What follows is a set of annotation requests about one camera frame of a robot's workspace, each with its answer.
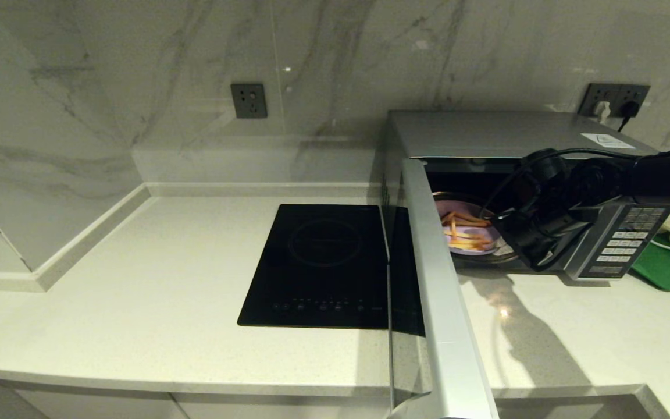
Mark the grey single wall socket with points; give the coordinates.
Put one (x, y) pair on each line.
(249, 100)

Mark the white power plug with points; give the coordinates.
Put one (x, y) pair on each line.
(602, 110)

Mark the white paper sheet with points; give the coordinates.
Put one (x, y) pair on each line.
(607, 141)

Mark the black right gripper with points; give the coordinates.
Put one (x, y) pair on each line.
(544, 233)

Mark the green board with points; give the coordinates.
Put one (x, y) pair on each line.
(660, 270)

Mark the silver Panasonic microwave oven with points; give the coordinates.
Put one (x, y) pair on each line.
(474, 134)

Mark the black glass induction cooktop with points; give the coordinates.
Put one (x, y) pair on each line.
(312, 267)

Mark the black glass microwave door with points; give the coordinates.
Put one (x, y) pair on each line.
(445, 326)

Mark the orange french fries heap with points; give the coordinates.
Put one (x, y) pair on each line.
(466, 224)

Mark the lavender plate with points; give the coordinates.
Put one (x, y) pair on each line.
(457, 206)

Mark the grey double wall socket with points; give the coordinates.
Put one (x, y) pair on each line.
(614, 93)

